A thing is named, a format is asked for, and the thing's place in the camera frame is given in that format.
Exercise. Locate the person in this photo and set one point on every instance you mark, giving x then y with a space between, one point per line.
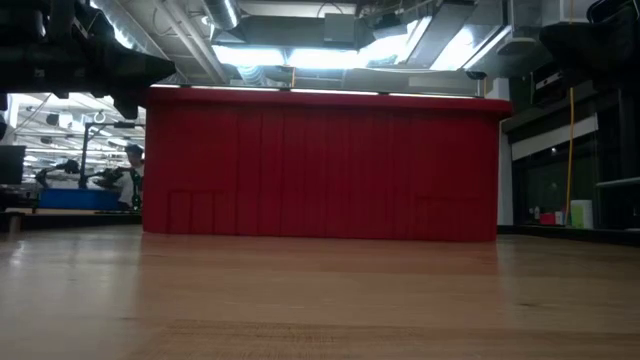
131 175

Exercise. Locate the green and white box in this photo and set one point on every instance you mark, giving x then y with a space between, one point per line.
581 215

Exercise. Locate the red plastic bin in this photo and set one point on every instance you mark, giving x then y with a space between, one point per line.
325 165

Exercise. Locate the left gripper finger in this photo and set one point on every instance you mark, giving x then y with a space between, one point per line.
130 55
132 80

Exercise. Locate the black computer monitor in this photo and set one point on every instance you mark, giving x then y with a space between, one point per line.
11 165

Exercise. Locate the small red box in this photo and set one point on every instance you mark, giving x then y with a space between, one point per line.
547 219

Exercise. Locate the black dome security camera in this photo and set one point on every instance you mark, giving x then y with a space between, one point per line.
476 75

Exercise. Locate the blue storage bin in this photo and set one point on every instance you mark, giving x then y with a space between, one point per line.
75 199

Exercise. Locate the black metal stand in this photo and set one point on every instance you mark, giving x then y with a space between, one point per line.
84 145

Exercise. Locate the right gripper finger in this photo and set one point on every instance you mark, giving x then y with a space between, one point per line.
570 36
580 57

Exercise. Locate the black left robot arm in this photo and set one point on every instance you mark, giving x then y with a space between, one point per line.
15 50

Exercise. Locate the background wooden table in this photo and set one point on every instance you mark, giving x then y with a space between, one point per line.
60 220

